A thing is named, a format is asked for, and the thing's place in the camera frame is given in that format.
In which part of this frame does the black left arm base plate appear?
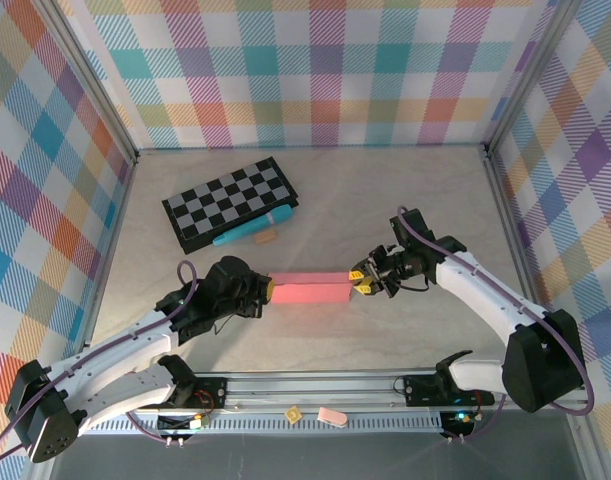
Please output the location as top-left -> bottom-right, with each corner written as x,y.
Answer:
169,377 -> 229,410

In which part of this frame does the aluminium mounting rail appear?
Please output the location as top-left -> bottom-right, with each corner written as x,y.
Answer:
39,367 -> 594,416

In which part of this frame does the teal marker pen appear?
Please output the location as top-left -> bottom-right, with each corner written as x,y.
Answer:
212,203 -> 294,248

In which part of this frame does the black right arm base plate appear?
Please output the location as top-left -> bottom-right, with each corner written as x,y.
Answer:
402,372 -> 496,407

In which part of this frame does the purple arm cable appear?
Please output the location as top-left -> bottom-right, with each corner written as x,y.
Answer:
0,258 -> 202,461
395,205 -> 595,444

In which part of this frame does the small black controller board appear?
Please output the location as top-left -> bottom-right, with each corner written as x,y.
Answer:
156,413 -> 210,435
438,410 -> 475,437

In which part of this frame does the aluminium frame post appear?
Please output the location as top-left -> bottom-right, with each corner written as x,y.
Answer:
34,0 -> 139,164
484,0 -> 581,156

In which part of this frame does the black and grey chessboard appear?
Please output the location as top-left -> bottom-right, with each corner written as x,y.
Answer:
161,156 -> 301,255

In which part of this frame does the pink eraser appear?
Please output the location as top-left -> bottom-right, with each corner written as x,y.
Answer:
318,407 -> 347,430

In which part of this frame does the aluminium side rail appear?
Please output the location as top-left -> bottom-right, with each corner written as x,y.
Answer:
482,144 -> 559,371
74,149 -> 139,376

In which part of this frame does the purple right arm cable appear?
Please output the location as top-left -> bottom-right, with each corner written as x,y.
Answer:
395,205 -> 595,444

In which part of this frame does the slotted grey cable duct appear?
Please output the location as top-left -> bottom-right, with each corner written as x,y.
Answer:
64,413 -> 446,435

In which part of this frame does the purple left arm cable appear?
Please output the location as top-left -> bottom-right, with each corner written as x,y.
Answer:
0,258 -> 202,461

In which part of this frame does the pink cloth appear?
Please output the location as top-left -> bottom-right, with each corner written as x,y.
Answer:
270,271 -> 354,305

